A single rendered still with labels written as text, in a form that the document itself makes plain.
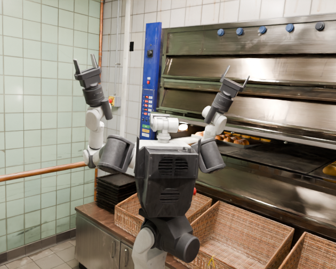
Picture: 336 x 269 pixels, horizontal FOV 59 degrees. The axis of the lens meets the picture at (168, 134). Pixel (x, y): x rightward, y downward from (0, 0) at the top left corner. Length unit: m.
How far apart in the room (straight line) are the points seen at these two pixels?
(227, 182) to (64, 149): 1.63
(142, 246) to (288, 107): 1.19
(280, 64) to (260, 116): 0.34
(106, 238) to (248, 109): 1.41
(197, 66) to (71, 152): 1.54
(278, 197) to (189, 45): 1.27
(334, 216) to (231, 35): 1.30
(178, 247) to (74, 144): 2.01
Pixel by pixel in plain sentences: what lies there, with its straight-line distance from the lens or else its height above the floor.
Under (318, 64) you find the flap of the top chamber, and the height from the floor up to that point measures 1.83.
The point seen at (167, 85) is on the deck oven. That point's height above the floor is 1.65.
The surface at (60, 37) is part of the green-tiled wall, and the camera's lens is 2.99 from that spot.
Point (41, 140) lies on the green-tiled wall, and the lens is 2.95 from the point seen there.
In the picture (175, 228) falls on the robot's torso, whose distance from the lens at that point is 1.35.
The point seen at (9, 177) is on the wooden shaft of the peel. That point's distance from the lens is 1.55.
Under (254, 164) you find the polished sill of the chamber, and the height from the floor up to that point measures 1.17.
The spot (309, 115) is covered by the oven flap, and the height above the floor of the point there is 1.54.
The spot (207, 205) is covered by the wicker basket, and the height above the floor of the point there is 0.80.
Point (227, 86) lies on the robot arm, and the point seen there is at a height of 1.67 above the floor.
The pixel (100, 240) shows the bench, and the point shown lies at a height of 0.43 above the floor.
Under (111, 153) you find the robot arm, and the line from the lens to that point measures 1.27.
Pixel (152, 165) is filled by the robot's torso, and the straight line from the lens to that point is 1.16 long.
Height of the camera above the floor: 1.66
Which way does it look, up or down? 10 degrees down
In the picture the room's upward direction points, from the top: 4 degrees clockwise
